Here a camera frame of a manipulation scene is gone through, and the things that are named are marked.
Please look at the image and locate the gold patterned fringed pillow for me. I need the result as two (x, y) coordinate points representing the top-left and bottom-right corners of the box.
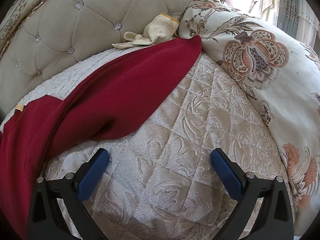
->
(0, 0), (60, 50)

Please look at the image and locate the floral print comforter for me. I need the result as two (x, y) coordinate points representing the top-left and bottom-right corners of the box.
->
(179, 1), (320, 238)

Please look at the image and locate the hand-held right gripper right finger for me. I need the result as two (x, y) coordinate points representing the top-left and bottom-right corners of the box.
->
(211, 148), (295, 240)

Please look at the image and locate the cream knit glove yellow cuff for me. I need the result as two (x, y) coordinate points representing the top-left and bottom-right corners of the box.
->
(143, 13), (180, 43)

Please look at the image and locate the dark red garment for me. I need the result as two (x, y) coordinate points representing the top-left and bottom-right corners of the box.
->
(0, 35), (202, 239)

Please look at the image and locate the cream quilted bedspread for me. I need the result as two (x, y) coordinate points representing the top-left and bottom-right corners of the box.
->
(0, 42), (295, 240)

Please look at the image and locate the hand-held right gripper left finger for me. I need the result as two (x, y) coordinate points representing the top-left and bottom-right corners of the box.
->
(27, 148), (110, 240)

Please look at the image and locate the beige tufted headboard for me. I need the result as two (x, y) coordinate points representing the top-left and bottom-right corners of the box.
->
(0, 0), (193, 90)

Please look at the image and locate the grey-blue curtain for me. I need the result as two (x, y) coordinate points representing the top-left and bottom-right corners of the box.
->
(276, 0), (320, 46)

